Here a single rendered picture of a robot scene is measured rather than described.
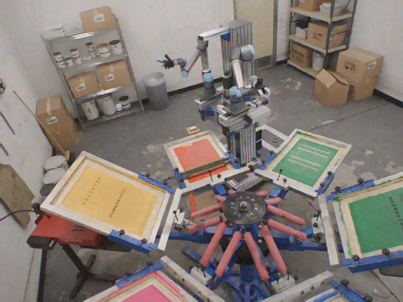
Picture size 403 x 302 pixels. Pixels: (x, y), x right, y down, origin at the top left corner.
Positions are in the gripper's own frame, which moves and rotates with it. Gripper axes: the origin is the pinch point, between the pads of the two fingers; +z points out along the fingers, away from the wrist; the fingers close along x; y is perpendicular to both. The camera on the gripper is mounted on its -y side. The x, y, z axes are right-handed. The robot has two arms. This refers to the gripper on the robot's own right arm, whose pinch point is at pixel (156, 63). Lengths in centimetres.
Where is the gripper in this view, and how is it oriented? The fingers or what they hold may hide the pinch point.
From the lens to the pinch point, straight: 347.4
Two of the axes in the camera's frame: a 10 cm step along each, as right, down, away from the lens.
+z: -9.8, 1.8, -0.2
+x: -1.5, -7.0, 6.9
